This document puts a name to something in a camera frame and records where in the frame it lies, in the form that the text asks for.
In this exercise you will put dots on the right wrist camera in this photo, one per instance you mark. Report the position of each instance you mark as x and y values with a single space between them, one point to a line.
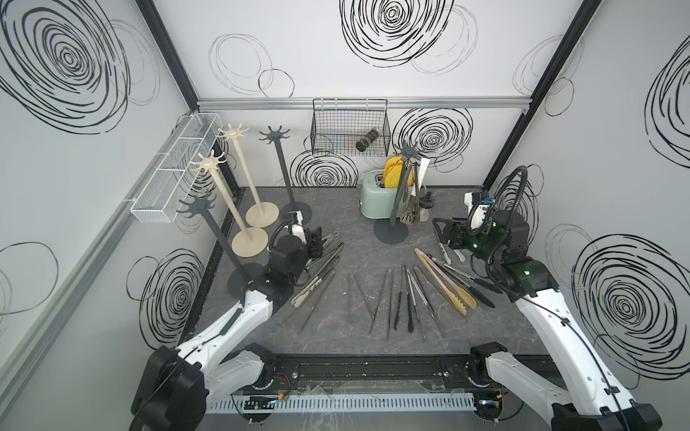
479 200

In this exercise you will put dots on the grey slotted cable duct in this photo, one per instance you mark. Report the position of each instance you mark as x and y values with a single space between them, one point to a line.
344 403

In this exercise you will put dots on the black tipped steel tongs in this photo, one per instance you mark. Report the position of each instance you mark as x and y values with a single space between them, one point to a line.
470 282

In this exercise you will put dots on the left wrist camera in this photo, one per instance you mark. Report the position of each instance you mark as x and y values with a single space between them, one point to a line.
296 227

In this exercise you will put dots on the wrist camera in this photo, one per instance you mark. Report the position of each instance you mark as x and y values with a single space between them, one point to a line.
296 227
479 200

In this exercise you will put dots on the front cream utensil rack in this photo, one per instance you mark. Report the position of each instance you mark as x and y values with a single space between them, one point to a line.
249 241

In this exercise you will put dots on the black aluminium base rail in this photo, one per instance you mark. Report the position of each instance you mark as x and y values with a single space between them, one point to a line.
292 371

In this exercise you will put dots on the glass sugar jar black lid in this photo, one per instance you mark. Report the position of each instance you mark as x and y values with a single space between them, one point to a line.
427 203

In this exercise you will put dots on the white handled slim tongs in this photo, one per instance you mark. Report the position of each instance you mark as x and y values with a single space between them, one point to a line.
416 292

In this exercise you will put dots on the cream utensil rack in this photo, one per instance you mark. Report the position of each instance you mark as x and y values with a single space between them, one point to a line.
249 241
262 213

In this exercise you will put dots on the steel slotted tongs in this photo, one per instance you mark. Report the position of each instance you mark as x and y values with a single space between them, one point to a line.
330 245

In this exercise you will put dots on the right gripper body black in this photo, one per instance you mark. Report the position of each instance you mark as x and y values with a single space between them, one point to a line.
462 238

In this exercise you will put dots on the beige plastic tongs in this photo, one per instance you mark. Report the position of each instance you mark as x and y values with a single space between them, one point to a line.
460 299

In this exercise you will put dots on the dark bottle in basket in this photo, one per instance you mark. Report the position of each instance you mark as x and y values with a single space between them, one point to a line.
366 141

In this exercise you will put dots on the mint green toaster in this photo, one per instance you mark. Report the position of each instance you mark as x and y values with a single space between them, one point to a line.
375 202

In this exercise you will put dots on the large steel tongs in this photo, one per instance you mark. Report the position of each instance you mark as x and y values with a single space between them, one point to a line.
328 281

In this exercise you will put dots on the black wire wall basket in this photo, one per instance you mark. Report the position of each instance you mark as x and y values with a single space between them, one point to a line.
337 124

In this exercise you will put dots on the white wire wall basket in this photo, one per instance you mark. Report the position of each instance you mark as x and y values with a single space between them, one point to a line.
176 173

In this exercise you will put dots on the black tweezer tongs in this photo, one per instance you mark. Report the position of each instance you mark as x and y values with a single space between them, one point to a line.
404 298

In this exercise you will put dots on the slim steel tongs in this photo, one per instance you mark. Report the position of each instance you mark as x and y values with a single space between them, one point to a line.
381 306

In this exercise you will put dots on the plain steel serving tongs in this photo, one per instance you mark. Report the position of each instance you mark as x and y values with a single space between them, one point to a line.
407 170

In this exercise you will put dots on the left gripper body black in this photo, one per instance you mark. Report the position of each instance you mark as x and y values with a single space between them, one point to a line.
314 249

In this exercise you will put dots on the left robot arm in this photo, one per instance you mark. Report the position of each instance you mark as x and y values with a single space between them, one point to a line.
180 384

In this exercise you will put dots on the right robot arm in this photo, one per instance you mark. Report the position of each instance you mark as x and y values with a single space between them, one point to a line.
592 398

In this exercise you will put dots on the back cream utensil rack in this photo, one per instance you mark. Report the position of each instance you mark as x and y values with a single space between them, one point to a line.
262 213

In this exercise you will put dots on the grey utensil rack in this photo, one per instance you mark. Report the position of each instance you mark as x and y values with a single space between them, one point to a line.
243 275
394 232
275 137

